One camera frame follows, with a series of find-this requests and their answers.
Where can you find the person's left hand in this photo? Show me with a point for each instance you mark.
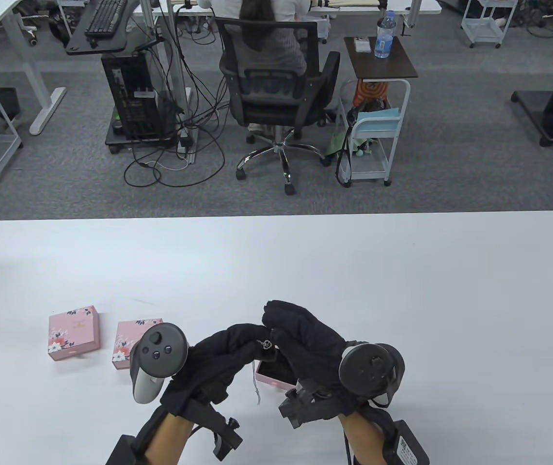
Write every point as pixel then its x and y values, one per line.
pixel 218 358

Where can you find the person's right hand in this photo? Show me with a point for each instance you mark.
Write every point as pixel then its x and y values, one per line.
pixel 305 339

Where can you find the pink floral jewelry box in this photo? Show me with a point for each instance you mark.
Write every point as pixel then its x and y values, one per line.
pixel 123 339
pixel 276 373
pixel 73 332

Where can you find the black VR controller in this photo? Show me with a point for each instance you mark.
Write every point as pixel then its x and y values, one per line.
pixel 160 348
pixel 366 370

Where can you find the person's right forearm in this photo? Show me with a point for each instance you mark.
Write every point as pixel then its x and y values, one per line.
pixel 363 436

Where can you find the person's left forearm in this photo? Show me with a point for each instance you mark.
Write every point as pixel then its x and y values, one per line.
pixel 169 438

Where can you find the black labelled wrist sensor box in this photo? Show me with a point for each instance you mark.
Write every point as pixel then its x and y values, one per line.
pixel 409 445

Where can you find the green bag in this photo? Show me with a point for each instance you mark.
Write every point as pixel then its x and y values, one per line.
pixel 339 143

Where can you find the grey power strip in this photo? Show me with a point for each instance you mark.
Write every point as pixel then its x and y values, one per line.
pixel 185 143

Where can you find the black mesh office chair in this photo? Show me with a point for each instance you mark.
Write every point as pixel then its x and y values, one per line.
pixel 276 111

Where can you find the light blue folder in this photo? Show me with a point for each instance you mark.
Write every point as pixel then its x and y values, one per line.
pixel 378 121

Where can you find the black wheeled computer platform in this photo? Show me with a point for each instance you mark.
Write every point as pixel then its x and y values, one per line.
pixel 135 141

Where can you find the orange patterned bag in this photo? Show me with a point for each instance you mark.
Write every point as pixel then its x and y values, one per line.
pixel 371 92

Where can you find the black computer tower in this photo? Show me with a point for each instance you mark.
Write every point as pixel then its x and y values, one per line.
pixel 131 92

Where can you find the brown side table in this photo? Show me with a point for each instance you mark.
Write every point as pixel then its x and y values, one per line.
pixel 383 68

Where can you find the white smartphone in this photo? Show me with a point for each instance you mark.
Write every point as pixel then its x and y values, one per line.
pixel 362 45

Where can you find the clear water bottle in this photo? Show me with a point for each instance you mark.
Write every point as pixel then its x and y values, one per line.
pixel 384 41

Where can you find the white desk with metal legs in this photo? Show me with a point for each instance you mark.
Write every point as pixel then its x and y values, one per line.
pixel 174 48

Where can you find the black keyboard tray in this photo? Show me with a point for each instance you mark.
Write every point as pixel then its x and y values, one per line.
pixel 111 46

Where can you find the black keyboard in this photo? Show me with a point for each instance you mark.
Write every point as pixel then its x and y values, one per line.
pixel 104 19

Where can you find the black backpack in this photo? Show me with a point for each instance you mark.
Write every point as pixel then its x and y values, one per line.
pixel 60 29

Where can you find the white chair base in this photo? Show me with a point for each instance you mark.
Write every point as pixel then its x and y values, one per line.
pixel 29 34

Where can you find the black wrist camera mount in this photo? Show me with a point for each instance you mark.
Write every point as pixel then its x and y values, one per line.
pixel 223 431
pixel 310 407

